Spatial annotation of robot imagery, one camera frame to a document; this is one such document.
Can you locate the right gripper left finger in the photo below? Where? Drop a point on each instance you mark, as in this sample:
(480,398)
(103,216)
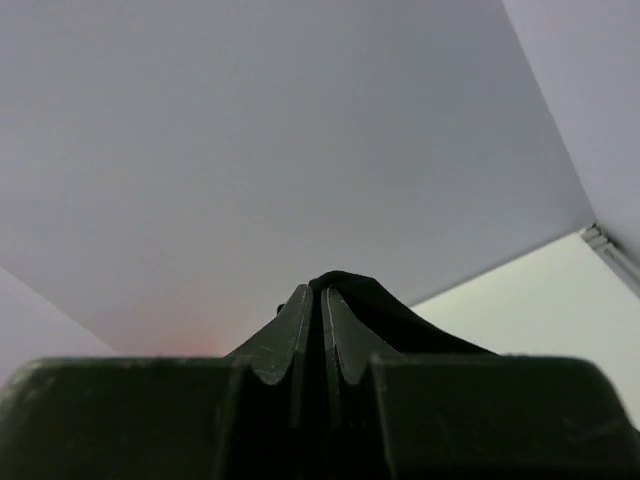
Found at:
(273,363)

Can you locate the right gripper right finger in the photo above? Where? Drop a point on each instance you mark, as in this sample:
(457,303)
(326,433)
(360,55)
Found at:
(348,347)

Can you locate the black t-shirt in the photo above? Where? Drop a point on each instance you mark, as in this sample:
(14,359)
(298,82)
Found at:
(390,319)

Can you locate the right side aluminium rail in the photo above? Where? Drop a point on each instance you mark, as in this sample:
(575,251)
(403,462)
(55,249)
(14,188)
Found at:
(624,268)

